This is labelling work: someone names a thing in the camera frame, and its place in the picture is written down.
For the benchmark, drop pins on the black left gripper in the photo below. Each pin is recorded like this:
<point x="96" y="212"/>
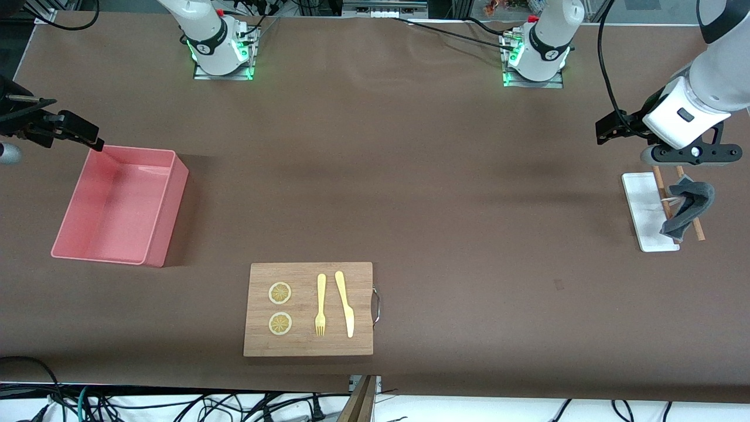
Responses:
<point x="634" y="124"/>

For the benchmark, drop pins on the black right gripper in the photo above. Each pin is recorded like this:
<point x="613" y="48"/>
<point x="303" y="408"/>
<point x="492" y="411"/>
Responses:
<point x="34" y="125"/>

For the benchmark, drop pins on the dark grey cloth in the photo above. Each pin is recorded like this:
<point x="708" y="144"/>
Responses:
<point x="691" y="202"/>

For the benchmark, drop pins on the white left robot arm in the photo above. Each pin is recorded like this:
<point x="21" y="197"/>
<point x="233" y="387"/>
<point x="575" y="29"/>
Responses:
<point x="715" y="76"/>

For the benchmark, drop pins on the pink plastic bin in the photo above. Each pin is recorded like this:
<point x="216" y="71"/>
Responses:
<point x="117" y="205"/>

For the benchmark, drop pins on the white rectangular tray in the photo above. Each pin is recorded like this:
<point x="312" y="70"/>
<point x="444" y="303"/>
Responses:
<point x="644" y="211"/>

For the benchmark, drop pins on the brown table cover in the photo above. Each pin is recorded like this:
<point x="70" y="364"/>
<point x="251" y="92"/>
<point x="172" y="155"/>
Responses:
<point x="469" y="234"/>

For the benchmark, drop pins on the toy lemon slice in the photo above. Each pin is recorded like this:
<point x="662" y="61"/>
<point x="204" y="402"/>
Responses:
<point x="280" y="323"/>
<point x="280" y="293"/>

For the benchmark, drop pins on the yellow plastic fork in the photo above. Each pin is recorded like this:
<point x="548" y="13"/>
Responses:
<point x="320" y="293"/>

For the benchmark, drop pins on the wooden cutting board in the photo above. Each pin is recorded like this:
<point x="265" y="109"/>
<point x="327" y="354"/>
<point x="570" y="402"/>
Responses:
<point x="304" y="343"/>

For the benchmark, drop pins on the yellow plastic knife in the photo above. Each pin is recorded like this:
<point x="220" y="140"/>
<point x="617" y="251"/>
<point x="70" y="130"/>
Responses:
<point x="347" y="310"/>

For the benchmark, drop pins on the wooden plank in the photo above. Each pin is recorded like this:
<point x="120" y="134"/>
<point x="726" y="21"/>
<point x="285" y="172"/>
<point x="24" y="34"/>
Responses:
<point x="360" y="404"/>

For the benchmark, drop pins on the metal corner bracket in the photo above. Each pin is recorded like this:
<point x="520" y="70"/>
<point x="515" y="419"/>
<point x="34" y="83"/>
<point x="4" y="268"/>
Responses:
<point x="45" y="16"/>

